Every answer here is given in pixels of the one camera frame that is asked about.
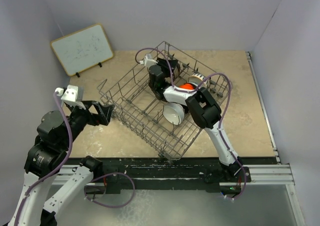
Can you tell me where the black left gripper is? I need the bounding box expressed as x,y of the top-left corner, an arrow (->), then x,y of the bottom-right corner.
60,99 -> 114,148

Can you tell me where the grey wire dish rack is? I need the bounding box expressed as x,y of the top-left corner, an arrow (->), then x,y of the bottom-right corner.
97,41 -> 232,162

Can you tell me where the white orange rimmed striped bowl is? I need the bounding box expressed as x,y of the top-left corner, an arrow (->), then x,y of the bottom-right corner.
187,73 -> 208,88

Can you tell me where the brown glazed bowl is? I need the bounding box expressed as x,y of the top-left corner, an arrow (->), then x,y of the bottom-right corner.
170,60 -> 181,80

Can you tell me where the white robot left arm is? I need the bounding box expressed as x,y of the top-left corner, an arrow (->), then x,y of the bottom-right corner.
7,101 -> 114,225

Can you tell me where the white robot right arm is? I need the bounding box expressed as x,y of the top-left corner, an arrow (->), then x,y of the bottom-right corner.
142,55 -> 243,181

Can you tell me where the yellow framed whiteboard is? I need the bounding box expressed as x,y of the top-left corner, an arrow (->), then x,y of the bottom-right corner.
50,24 -> 114,77

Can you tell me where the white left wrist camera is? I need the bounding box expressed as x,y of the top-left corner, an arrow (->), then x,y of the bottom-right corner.
54,85 -> 84,101

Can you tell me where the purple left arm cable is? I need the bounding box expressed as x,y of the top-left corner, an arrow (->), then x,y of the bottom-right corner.
13,92 -> 74,226

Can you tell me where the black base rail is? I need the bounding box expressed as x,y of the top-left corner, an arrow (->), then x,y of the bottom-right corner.
58,155 -> 253,194

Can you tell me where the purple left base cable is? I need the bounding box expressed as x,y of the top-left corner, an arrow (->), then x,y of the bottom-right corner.
83,172 -> 136,208

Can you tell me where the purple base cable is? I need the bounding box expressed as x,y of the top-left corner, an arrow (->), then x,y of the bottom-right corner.
83,172 -> 136,208
222,167 -> 248,200

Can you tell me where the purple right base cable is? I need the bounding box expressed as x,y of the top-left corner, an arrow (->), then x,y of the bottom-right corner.
222,167 -> 248,200

